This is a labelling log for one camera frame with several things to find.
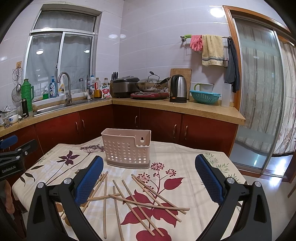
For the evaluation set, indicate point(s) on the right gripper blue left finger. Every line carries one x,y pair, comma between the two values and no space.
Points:
85,180

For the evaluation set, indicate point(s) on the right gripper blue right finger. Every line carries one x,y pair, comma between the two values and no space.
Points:
209,178

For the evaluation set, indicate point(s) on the red kitchen cabinets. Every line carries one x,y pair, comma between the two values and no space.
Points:
82,126

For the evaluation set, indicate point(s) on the chrome kitchen faucet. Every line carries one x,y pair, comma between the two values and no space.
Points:
67,87

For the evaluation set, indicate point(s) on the floral tablecloth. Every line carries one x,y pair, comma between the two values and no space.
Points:
64,161

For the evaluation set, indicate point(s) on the pink perforated utensil holder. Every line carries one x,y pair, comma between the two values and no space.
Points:
126,148

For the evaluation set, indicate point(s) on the stainless steel sink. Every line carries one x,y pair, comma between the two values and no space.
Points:
64,105

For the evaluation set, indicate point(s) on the glass sliding door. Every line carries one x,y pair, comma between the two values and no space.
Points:
265,143

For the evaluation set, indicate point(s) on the green thermos jug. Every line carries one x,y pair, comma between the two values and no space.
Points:
27,92

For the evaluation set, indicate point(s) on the green soap dispenser bottle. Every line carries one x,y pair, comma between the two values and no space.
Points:
45,93

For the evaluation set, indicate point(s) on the translucent plastic container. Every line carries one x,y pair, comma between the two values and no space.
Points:
226,95

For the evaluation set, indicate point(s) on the blue detergent bottle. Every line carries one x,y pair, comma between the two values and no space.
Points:
53,91

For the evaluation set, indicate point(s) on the teal plastic colander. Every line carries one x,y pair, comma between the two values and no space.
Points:
205,97

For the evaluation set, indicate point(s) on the white spray cleaner bottle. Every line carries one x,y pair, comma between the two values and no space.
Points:
61,86

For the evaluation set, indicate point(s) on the orange oil bottle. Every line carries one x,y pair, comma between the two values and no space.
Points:
97,90

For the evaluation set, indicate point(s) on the red white snack bag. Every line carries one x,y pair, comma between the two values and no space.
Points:
105,89

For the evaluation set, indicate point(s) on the black rice cooker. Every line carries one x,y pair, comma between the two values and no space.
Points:
124,87

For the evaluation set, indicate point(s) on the black steel electric kettle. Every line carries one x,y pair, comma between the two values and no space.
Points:
178,89

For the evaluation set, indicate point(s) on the red induction cooktop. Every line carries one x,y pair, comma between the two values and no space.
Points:
149,95

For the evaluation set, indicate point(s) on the dark grey hanging cloth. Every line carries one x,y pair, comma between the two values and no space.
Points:
232,76

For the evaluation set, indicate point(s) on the knife block with knives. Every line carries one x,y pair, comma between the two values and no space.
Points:
114,76

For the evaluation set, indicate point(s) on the wooden cutting board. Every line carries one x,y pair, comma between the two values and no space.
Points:
187,73

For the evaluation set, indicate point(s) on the steel wok with lid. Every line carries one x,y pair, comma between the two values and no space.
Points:
152,83

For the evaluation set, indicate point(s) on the yellow hanging towel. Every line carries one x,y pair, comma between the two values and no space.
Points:
213,50

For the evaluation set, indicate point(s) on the aluminium sliding window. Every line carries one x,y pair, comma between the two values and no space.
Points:
62,39

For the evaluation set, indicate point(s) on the pink rubber glove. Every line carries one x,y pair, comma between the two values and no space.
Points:
196,43

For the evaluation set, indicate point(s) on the white mug green handle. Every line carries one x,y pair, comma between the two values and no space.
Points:
205,87

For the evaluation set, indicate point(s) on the wall towel rail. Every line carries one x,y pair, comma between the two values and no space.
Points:
185,37

